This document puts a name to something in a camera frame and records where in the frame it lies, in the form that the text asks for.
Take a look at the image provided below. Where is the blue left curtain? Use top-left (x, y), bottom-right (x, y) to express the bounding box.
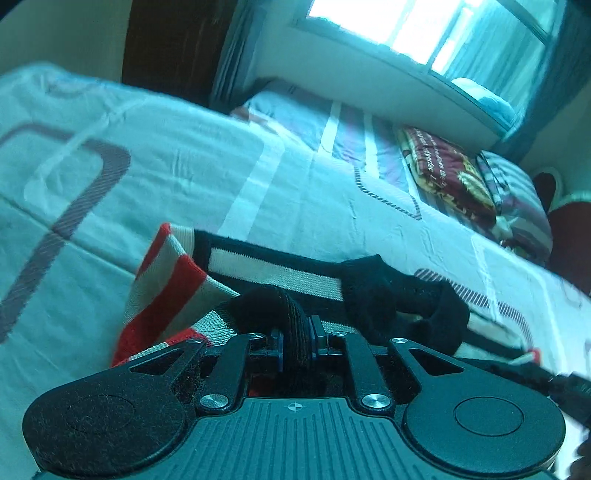
top-left (209, 0), bottom-right (271, 113)

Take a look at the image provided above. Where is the red patterned folded blanket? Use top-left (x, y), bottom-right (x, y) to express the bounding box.
top-left (397, 126), bottom-right (497, 229)

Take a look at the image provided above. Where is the person's right hand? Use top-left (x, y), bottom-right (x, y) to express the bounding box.
top-left (568, 437), bottom-right (591, 480)

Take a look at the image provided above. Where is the striped grey pillow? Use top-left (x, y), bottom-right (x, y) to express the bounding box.
top-left (476, 151), bottom-right (553, 265)

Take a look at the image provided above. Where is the blue right curtain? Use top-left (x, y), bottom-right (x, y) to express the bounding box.
top-left (492, 1), bottom-right (590, 164)

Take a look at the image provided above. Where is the dark wooden door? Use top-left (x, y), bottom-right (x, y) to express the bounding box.
top-left (121, 0), bottom-right (238, 106)

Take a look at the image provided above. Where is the black small cloth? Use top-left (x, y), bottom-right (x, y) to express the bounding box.
top-left (224, 255), bottom-right (469, 372)

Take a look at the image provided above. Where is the red scalloped headboard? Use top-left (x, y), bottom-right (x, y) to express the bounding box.
top-left (533, 167), bottom-right (591, 296)

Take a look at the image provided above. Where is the striped cream black red sweater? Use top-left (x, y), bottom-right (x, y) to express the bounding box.
top-left (112, 223), bottom-right (541, 366)

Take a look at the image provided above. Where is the bright window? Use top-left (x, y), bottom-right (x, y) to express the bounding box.
top-left (300, 1), bottom-right (559, 90)

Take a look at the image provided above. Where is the white patterned bed sheet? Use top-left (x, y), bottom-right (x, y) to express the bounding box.
top-left (1, 64), bottom-right (590, 479)

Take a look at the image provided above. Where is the blue curtain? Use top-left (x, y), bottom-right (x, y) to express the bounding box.
top-left (492, 1), bottom-right (590, 164)
top-left (209, 0), bottom-right (271, 113)

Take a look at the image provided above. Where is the light blue cushion on sill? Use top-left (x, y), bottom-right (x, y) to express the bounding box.
top-left (452, 77), bottom-right (516, 128)

